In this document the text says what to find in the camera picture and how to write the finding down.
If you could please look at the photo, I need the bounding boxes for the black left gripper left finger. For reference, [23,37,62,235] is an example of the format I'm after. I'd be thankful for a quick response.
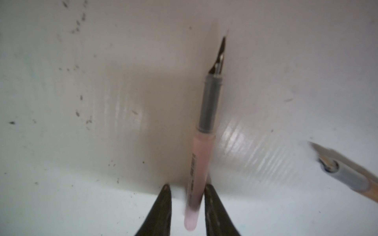
[135,184,172,236]

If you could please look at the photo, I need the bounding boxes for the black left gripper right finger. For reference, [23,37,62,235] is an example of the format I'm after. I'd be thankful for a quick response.
[204,184,241,236]

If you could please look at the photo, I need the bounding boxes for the pink pen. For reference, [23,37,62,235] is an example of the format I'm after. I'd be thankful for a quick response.
[184,36,227,232]

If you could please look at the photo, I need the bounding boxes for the orange pen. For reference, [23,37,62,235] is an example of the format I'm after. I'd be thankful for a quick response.
[309,142,378,202]

